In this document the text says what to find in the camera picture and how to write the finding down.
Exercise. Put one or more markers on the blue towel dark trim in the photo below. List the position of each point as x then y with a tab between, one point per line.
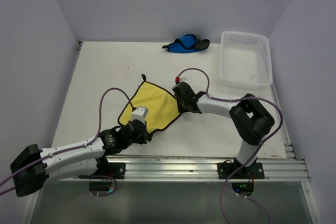
189	43

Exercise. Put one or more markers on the white plastic basket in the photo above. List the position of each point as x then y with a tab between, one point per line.
245	60

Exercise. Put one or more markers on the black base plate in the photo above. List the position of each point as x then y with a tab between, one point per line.
107	171
230	169

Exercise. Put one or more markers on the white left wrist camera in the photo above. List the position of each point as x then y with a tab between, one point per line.
139	114

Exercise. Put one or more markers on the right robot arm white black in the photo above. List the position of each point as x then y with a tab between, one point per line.
251	119

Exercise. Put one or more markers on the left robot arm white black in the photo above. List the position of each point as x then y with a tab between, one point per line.
86	159

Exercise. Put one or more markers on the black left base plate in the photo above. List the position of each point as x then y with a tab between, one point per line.
107	171

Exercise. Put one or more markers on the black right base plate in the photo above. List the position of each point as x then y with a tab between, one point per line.
230	169

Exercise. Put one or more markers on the aluminium mounting rail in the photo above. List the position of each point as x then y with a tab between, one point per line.
169	169

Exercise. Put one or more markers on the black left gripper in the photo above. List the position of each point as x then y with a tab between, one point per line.
143	139

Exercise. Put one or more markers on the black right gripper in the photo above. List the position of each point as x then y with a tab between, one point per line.
181	109

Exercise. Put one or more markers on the yellow towel black trim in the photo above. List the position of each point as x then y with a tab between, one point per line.
161	104

